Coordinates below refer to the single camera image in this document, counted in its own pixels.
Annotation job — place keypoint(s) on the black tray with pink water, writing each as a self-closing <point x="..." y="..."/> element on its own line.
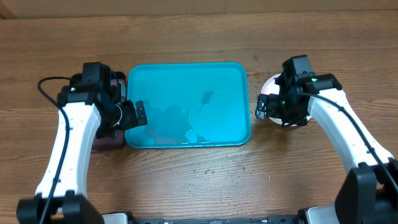
<point x="117" y="139"/>

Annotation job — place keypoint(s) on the teal plastic tray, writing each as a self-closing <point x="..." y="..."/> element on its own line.
<point x="190" y="105"/>

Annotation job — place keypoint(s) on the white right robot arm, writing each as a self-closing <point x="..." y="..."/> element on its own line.
<point x="369" y="192"/>

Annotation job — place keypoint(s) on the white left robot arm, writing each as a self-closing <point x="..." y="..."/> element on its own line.
<point x="61" y="196"/>

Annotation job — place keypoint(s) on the white plate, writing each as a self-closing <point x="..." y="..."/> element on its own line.
<point x="271" y="88"/>

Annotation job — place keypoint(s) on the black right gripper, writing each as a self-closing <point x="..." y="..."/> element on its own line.
<point x="273" y="101"/>

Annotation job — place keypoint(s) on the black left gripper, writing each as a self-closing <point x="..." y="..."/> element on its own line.
<point x="130" y="122"/>

